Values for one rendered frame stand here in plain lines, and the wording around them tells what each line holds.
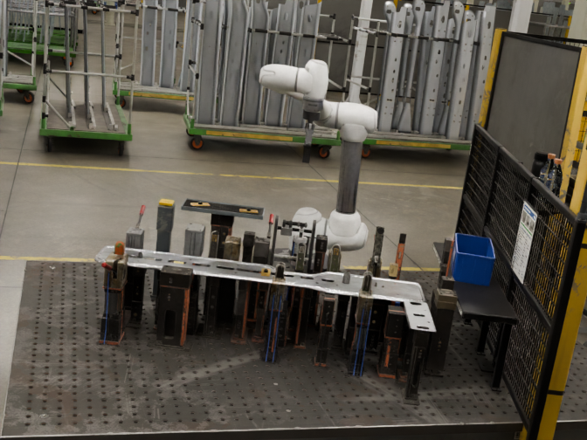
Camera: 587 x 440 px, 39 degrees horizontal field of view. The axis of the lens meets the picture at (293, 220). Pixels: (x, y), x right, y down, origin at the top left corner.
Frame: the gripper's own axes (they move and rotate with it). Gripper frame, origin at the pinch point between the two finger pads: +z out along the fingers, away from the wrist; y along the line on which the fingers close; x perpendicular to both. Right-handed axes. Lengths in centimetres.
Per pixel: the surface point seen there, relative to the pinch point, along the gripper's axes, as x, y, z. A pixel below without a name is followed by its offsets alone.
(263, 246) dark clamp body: -13.7, 9.3, 40.0
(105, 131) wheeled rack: -218, -557, 118
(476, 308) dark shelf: 74, 45, 43
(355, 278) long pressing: 27, 19, 46
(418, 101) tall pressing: 155, -803, 74
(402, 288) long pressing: 47, 24, 46
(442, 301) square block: 61, 42, 43
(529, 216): 90, 36, 5
